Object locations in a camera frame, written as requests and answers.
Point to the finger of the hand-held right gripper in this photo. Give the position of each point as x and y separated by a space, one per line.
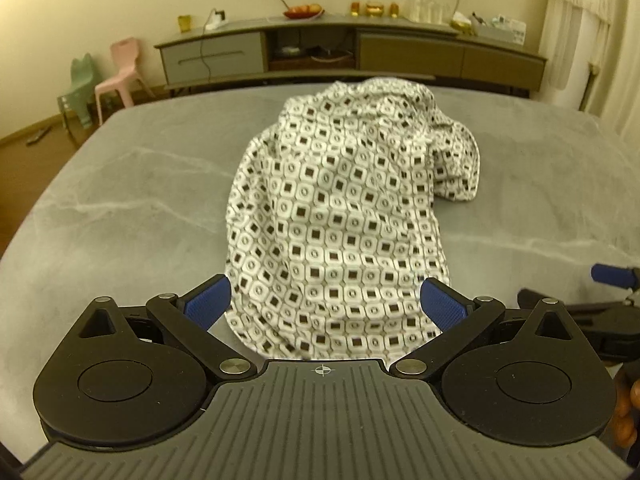
612 275
600 312

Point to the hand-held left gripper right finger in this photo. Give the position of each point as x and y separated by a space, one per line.
440 305

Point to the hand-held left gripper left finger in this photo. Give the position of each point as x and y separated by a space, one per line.
210 301

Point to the white black patterned pants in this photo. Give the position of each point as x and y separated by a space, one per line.
340 200

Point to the person's right hand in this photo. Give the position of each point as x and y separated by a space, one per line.
627 425

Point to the grey television cabinet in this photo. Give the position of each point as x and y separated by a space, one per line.
215 57

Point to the white curtain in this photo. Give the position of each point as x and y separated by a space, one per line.
595 20

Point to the pink plastic chair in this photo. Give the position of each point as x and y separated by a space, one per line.
125 57

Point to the grey bowl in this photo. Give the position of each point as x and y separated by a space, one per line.
288 51

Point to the green plastic chair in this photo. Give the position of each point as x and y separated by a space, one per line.
82 72

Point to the white printed box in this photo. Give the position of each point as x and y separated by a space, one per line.
502 29

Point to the yellow cup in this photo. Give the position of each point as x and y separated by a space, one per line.
184 24

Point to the gold tissue box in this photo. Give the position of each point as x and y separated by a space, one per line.
462 25

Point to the white charger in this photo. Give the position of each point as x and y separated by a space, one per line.
215 18

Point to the group of clear glasses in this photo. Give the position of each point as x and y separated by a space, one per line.
429 10

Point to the amber glass jar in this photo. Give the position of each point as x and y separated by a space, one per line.
394 10
355 9

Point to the gold lidded bowl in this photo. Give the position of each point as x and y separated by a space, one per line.
375 9

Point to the red fruit plate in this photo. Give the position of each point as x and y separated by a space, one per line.
303 11

